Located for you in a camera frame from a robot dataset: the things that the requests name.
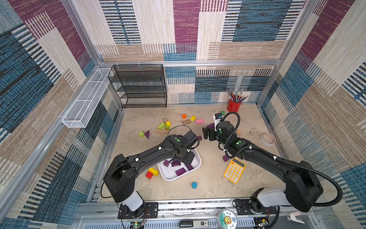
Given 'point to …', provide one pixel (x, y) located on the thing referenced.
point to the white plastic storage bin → (170, 172)
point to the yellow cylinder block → (155, 171)
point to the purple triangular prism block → (147, 134)
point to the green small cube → (223, 112)
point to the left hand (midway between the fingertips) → (187, 158)
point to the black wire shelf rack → (139, 86)
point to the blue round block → (194, 185)
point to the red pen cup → (233, 107)
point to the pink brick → (200, 121)
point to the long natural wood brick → (161, 131)
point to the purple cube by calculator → (225, 158)
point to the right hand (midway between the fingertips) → (212, 129)
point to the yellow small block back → (192, 118)
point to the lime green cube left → (141, 134)
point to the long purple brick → (180, 171)
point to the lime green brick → (160, 126)
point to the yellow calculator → (234, 170)
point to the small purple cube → (166, 163)
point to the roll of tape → (266, 143)
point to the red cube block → (149, 175)
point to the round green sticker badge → (228, 219)
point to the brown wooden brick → (186, 121)
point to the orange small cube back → (184, 116)
